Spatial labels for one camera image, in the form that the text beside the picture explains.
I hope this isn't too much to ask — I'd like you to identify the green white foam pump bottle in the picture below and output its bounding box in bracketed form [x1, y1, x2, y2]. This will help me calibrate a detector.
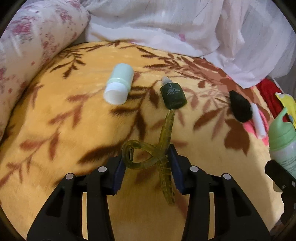
[268, 108, 296, 178]

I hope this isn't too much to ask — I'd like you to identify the olive translucent hair clip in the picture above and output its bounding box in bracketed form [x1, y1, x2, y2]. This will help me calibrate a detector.
[121, 110, 175, 206]

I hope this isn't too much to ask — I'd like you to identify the white tube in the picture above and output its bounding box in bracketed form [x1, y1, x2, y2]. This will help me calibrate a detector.
[250, 102, 266, 139]

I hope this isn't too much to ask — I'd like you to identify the yellow cartoon cushion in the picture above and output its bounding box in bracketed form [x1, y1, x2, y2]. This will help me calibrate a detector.
[275, 92, 296, 128]

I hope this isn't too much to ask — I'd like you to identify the black fuzzy pouch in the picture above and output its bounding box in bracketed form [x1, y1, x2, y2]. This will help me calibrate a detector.
[229, 90, 252, 123]

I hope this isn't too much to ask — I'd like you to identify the red cloth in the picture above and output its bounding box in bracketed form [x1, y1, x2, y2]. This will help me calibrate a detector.
[256, 78, 283, 124]

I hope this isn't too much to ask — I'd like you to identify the yellow floral fleece blanket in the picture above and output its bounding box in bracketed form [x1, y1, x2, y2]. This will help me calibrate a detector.
[1, 42, 283, 237]

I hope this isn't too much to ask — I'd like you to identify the dark green dropper bottle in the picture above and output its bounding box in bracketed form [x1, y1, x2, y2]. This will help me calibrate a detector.
[160, 76, 187, 109]

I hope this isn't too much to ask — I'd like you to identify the white mint-capped bottle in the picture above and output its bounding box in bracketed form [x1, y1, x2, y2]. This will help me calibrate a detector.
[103, 63, 134, 105]

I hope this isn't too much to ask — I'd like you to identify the white sheer curtain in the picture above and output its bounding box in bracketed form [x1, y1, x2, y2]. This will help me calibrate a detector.
[82, 0, 295, 88]

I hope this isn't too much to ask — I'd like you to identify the white pink floral pillow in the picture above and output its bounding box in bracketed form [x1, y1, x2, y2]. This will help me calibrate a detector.
[1, 1, 90, 134]

